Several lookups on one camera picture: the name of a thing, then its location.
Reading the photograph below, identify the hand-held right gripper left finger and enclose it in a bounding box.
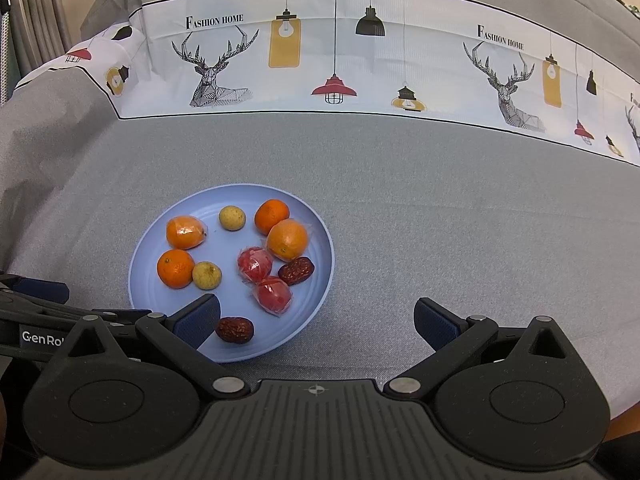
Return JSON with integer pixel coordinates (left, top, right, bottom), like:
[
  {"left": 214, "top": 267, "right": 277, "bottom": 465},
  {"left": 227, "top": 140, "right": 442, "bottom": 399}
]
[{"left": 47, "top": 293, "right": 251, "bottom": 401}]

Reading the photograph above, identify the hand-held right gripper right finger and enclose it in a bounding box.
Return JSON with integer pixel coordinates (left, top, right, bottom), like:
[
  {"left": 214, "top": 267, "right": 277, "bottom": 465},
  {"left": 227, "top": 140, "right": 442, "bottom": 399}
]
[{"left": 384, "top": 297, "right": 586, "bottom": 401}]

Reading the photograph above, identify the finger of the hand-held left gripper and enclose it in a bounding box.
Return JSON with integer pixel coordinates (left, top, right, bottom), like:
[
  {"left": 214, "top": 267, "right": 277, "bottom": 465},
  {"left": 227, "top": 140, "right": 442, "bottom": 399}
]
[
  {"left": 0, "top": 305, "right": 151, "bottom": 330},
  {"left": 0, "top": 274, "right": 70, "bottom": 305}
]

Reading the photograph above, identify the dark red jujube date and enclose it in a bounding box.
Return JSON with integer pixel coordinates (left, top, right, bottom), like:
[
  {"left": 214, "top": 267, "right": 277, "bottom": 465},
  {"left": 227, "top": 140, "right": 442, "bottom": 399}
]
[
  {"left": 215, "top": 316, "right": 255, "bottom": 345},
  {"left": 277, "top": 256, "right": 315, "bottom": 286}
]

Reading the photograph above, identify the small yellow-green fruit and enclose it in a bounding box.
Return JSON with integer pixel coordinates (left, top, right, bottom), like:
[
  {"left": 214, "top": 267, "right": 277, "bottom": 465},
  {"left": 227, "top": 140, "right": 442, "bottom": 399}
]
[
  {"left": 192, "top": 261, "right": 223, "bottom": 291},
  {"left": 218, "top": 205, "right": 247, "bottom": 232}
]

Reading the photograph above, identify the bare orange mandarin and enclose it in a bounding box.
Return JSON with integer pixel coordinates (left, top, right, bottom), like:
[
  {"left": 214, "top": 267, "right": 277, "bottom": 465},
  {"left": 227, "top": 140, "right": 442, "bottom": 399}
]
[
  {"left": 156, "top": 249, "right": 196, "bottom": 290},
  {"left": 254, "top": 199, "right": 291, "bottom": 236}
]

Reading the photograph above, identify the blue round plate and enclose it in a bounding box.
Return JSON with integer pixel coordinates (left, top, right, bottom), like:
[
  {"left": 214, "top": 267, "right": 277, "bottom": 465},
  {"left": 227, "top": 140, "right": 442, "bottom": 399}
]
[{"left": 128, "top": 183, "right": 335, "bottom": 364}]

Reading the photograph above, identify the plastic-wrapped red fruit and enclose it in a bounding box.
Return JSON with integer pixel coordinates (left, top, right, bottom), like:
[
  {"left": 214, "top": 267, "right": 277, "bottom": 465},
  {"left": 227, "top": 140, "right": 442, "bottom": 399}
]
[
  {"left": 251, "top": 276, "right": 294, "bottom": 318},
  {"left": 236, "top": 246, "right": 275, "bottom": 283}
]

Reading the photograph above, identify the plastic-wrapped orange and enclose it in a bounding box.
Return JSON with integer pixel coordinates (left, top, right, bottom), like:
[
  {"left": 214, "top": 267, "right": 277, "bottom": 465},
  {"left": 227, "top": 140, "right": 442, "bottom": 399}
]
[
  {"left": 165, "top": 215, "right": 209, "bottom": 251},
  {"left": 264, "top": 218, "right": 313, "bottom": 262}
]

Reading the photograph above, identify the grey curtain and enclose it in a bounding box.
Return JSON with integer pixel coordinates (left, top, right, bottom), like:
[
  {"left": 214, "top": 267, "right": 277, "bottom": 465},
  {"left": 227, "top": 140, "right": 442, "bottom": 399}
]
[{"left": 0, "top": 0, "right": 73, "bottom": 106}]

